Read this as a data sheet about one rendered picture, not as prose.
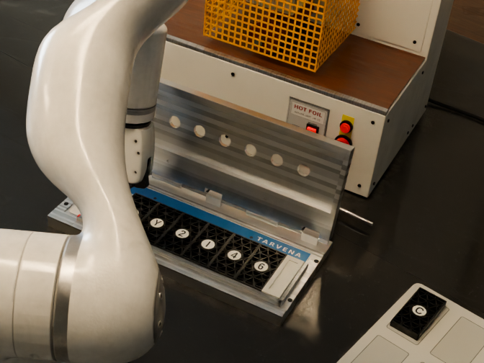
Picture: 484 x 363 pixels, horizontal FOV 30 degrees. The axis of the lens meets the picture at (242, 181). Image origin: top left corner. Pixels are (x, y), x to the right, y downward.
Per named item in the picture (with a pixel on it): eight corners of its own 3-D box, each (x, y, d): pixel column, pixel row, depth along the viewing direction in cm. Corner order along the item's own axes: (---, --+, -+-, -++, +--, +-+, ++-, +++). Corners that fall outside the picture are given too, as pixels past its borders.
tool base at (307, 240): (47, 225, 154) (46, 209, 151) (114, 164, 169) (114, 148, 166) (280, 327, 140) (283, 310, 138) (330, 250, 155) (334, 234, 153)
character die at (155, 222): (128, 239, 150) (128, 233, 149) (159, 207, 157) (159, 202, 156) (153, 250, 148) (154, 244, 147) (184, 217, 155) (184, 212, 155)
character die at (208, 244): (179, 261, 147) (180, 256, 146) (209, 227, 154) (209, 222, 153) (206, 272, 145) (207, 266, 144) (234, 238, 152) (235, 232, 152)
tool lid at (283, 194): (114, 65, 156) (120, 63, 157) (106, 160, 165) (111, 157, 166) (351, 150, 142) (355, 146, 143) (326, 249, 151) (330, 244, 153)
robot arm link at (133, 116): (91, 96, 143) (89, 114, 145) (139, 114, 141) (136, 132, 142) (119, 83, 150) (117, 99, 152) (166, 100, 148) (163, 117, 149)
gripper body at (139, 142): (89, 106, 145) (82, 168, 150) (143, 127, 142) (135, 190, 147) (114, 94, 151) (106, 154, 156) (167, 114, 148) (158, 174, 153)
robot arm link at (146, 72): (92, 100, 142) (149, 114, 141) (101, 20, 136) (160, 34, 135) (107, 83, 149) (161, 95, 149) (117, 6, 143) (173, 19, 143)
